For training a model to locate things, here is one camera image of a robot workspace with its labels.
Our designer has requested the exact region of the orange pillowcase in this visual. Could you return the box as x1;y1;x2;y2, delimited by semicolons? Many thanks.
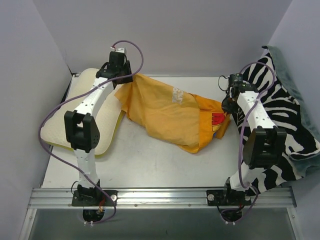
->
115;74;230;154

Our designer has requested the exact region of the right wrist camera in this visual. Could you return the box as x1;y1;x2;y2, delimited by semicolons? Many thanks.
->
228;73;243;88

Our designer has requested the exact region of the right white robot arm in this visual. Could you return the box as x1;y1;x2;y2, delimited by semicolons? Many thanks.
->
221;73;287;205

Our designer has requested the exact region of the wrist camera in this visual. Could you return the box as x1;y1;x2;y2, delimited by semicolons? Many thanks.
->
110;46;127;55
228;73;243;88

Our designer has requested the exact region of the grey-green towel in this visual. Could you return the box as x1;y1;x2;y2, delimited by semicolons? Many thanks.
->
262;45;320;177

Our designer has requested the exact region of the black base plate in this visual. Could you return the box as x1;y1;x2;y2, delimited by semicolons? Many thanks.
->
206;189;252;207
71;189;118;207

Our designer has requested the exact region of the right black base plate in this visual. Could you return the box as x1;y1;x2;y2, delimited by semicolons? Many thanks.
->
206;189;252;207

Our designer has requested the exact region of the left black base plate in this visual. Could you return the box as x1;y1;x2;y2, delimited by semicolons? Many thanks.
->
71;189;118;207

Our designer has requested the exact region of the aluminium mounting rail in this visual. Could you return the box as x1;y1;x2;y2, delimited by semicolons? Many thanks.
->
27;187;297;210

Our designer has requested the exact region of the zebra print cushion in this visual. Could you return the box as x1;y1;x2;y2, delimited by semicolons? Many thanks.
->
243;50;320;193

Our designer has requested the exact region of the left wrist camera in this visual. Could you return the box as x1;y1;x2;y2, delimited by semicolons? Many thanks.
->
110;46;127;55

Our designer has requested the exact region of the cream memory foam pillow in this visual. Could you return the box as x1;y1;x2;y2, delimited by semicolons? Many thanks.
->
40;68;124;157

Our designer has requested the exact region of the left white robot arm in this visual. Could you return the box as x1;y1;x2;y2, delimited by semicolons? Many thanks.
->
64;48;133;206

